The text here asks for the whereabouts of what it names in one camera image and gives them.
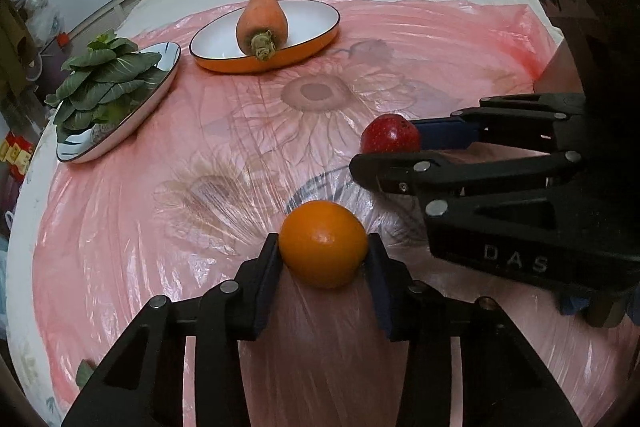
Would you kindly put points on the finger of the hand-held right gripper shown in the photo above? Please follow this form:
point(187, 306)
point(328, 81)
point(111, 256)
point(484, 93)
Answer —
point(445, 132)
point(395, 172)

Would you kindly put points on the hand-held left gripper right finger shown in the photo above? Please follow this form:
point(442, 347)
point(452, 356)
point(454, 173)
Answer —
point(377, 289)

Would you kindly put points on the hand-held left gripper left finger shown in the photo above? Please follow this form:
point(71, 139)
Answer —
point(267, 279)

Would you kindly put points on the red apple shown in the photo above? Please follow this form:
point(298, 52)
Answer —
point(390, 134)

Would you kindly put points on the smooth orange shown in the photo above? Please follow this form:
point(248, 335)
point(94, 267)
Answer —
point(322, 244)

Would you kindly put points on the pink plastic sheet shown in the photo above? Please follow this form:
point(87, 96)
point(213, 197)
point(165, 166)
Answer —
point(200, 227)

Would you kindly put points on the orange oval dish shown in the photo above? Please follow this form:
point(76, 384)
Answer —
point(310, 22)

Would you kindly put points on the small green leaf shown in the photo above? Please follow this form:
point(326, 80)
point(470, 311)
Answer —
point(84, 372)

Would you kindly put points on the carrot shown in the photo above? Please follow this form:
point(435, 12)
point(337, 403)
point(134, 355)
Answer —
point(262, 14)

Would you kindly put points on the white plate with dark rim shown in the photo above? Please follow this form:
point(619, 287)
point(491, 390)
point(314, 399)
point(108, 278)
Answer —
point(167, 62)

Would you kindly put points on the green bok choy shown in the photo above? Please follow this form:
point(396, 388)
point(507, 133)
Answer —
point(100, 82)

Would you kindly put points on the red and yellow boxes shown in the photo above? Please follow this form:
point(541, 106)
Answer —
point(15, 152)

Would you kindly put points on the mauve plastic bin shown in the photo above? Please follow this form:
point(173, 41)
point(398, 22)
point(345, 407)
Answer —
point(47, 64)

